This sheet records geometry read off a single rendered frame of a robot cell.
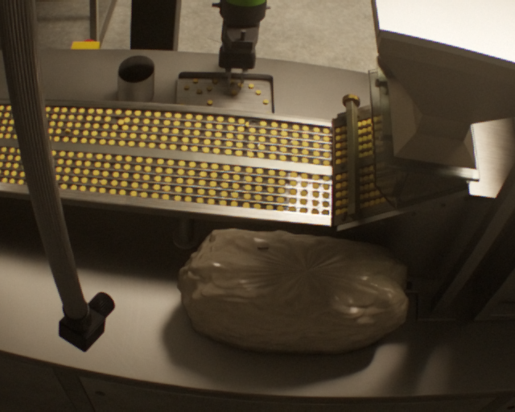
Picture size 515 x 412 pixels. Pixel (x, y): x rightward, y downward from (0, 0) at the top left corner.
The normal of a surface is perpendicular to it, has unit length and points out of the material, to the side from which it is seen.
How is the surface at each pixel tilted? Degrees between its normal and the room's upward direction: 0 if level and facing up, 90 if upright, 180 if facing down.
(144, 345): 0
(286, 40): 0
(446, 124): 90
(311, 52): 0
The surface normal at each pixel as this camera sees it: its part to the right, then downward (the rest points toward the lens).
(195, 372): 0.09, -0.51
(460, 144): 0.02, 0.23
